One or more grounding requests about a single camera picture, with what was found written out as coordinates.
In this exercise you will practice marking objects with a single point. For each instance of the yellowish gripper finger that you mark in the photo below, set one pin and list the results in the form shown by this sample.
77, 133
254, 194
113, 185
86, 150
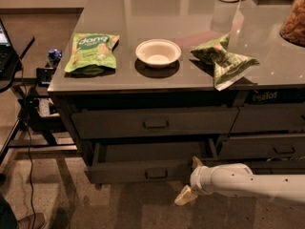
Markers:
186, 195
196, 163

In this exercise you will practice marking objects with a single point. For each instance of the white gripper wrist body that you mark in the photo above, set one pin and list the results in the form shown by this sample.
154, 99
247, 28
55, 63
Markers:
197, 179

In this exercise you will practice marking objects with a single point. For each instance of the drawer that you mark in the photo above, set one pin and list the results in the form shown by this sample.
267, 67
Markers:
263, 146
154, 122
270, 117
147, 162
278, 167

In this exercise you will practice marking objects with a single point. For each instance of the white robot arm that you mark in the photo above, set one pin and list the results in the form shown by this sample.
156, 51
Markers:
237, 180

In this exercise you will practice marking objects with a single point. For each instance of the dark cabinet counter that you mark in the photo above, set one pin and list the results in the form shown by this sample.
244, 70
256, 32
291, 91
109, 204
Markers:
193, 78

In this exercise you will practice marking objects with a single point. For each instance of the crumpled green snack bag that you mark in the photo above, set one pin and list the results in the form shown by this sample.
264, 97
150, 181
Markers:
228, 67

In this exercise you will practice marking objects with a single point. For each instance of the peatos snack bag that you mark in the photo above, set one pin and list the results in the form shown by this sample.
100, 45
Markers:
276, 96

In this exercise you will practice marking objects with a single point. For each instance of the white paper bowl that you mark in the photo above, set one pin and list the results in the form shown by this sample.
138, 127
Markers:
158, 53

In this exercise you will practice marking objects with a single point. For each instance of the green dang chips bag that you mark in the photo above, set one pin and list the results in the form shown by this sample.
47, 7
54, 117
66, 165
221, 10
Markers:
91, 53

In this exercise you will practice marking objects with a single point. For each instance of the jar of brown snacks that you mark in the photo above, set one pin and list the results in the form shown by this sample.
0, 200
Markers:
293, 28

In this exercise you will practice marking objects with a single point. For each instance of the smartphone on stand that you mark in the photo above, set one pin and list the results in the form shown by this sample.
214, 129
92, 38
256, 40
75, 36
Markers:
44, 76

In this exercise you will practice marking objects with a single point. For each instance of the blue bottle cap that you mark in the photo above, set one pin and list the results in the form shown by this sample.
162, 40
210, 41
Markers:
54, 57

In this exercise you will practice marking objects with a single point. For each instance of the black laptop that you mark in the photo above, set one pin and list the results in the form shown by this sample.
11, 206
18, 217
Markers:
7, 51

